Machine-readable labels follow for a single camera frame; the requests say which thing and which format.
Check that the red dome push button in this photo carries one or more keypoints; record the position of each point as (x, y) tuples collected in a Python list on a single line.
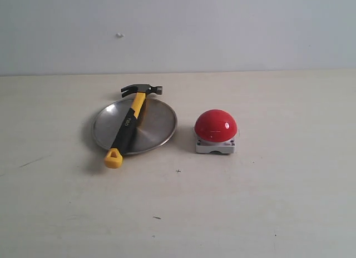
[(215, 131)]

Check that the yellow black claw hammer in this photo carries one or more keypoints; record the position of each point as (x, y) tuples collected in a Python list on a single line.
[(119, 147)]

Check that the round stainless steel plate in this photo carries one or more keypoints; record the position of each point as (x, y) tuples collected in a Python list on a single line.
[(156, 124)]

